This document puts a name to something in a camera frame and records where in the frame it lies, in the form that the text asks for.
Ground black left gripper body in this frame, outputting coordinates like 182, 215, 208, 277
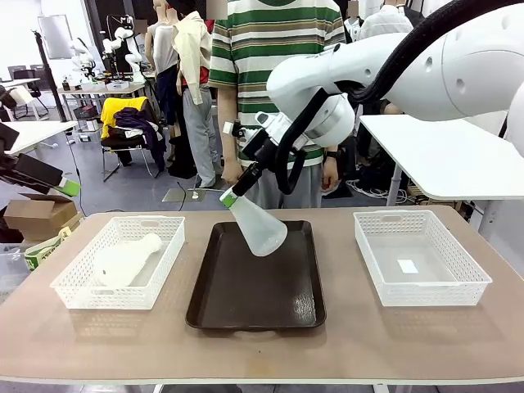
0, 121, 21, 181

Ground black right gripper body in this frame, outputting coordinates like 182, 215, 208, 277
242, 129, 287, 171

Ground translucent white Erlenmeyer flask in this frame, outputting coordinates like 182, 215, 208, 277
219, 190, 288, 258
93, 233, 165, 287

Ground person's right forearm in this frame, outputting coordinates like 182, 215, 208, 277
215, 85, 243, 163

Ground person's right hand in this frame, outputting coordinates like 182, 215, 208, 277
220, 158, 246, 187

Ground person's left hand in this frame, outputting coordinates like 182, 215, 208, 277
321, 161, 340, 192

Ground grey trousers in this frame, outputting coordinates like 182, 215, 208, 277
241, 161, 324, 210

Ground brown cardboard box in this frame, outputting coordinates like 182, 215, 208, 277
2, 194, 83, 242

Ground grey metal floor plate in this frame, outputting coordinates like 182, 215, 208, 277
161, 187, 198, 204

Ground black office chair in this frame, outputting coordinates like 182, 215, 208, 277
7, 65, 48, 122

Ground black tripod stand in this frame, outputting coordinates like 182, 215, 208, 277
31, 29, 69, 123

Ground green and white carton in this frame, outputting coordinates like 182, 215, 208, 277
23, 227, 73, 272

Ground red and black box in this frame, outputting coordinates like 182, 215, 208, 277
73, 104, 99, 123

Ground black metal chair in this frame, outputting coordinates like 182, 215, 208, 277
100, 96, 165, 181

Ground green striped t-shirt torso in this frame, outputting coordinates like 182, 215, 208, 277
208, 0, 347, 167

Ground white perforated plastic basket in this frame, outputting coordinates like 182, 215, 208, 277
49, 215, 186, 310

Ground yellow garment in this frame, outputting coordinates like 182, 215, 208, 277
100, 97, 148, 140

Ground dark purple garment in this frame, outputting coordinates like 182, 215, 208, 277
113, 106, 167, 171

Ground dark brown plastic tray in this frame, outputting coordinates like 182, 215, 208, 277
185, 219, 328, 331

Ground white panel on stand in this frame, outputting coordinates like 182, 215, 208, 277
37, 14, 71, 61

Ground white cluttered background desk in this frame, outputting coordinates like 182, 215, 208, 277
56, 79, 147, 97

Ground mannequin with cream jacket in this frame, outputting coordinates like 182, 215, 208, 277
171, 10, 218, 189

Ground white perforated basket with label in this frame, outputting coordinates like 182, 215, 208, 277
353, 210, 493, 308

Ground mannequin with white tank top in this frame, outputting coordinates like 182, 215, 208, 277
145, 0, 183, 173

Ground person in white shirt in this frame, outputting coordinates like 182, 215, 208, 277
358, 3, 414, 42

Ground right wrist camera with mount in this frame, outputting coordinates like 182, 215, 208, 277
223, 120, 249, 142

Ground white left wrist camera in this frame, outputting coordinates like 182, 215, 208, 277
0, 87, 34, 111

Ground white cable bundle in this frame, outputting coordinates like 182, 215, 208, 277
346, 179, 410, 201

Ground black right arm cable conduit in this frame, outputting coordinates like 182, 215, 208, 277
273, 2, 524, 196

